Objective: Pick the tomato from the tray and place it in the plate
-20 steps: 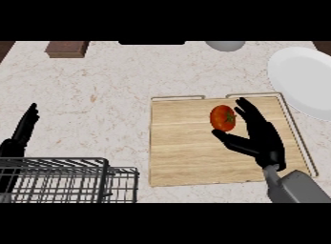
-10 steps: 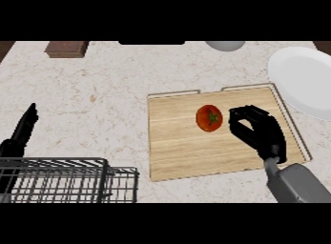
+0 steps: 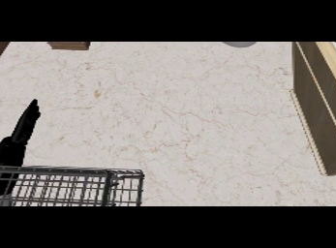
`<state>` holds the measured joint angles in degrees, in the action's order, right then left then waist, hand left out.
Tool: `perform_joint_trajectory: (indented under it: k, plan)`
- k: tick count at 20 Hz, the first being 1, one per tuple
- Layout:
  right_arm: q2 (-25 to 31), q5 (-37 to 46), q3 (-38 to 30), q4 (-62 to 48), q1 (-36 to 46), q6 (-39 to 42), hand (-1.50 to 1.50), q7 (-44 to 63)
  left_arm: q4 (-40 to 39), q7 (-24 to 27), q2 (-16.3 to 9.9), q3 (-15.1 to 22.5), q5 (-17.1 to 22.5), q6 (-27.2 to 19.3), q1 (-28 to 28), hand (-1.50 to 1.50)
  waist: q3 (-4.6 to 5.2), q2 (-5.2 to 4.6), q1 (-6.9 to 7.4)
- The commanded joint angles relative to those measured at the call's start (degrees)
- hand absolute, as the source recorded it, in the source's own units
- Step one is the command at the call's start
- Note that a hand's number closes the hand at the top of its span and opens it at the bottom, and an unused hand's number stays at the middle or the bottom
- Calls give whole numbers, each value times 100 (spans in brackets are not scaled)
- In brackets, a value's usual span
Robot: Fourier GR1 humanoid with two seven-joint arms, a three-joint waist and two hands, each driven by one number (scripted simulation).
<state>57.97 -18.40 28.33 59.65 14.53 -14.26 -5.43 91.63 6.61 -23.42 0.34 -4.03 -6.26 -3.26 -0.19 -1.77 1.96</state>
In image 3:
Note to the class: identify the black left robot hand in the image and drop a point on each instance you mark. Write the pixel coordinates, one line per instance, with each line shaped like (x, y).
(13, 145)

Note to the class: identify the brown wooden block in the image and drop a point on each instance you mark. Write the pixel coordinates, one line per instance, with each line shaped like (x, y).
(69, 45)

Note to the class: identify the grey round object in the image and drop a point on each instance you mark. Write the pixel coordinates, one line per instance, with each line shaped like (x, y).
(239, 44)

